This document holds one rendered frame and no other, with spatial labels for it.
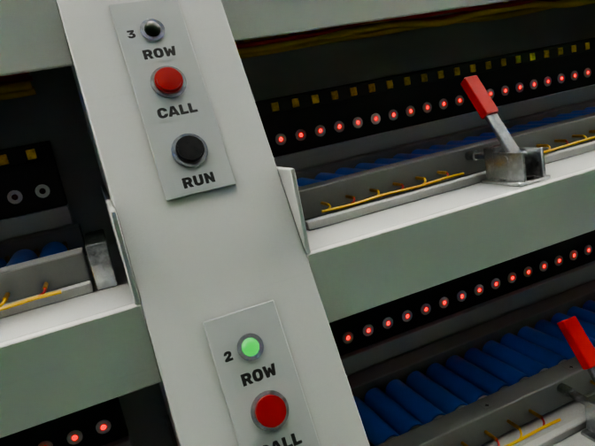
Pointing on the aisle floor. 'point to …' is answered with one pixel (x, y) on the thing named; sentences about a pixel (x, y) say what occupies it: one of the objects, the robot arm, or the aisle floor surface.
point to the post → (206, 231)
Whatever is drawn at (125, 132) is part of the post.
